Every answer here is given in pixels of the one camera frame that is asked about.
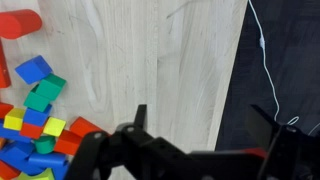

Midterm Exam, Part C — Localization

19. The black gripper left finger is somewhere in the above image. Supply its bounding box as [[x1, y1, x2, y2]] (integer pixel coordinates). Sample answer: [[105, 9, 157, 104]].
[[64, 104, 193, 180]]

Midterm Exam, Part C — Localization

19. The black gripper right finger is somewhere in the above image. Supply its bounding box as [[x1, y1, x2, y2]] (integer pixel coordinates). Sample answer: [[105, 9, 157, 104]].
[[245, 104, 320, 180]]

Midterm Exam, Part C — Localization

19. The yellow wooden cube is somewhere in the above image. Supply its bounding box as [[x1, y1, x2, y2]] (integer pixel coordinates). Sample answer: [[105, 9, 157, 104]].
[[42, 116, 67, 138], [3, 107, 27, 132]]

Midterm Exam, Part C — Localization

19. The blue wooden block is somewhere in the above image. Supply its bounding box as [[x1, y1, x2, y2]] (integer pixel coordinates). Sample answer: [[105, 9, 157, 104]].
[[0, 141, 38, 176], [0, 121, 24, 144], [28, 152, 70, 180], [23, 103, 53, 128]]

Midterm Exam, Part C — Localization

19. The green wooden cylinder block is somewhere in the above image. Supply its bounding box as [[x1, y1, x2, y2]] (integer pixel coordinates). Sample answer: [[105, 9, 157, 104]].
[[34, 135, 57, 155]]

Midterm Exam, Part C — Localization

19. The lime wooden block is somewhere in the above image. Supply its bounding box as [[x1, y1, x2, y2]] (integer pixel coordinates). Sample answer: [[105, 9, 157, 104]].
[[15, 168, 56, 180]]

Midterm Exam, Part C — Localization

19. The long red wooden block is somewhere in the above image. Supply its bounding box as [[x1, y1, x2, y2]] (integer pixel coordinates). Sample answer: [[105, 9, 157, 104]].
[[0, 39, 12, 89]]

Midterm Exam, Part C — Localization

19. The red wooden cylinder block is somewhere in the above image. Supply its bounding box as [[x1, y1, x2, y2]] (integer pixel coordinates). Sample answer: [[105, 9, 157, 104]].
[[0, 9, 43, 40]]

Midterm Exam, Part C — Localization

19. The white cable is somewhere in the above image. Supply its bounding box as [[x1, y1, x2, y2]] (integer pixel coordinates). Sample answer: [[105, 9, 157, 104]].
[[248, 0, 320, 136]]

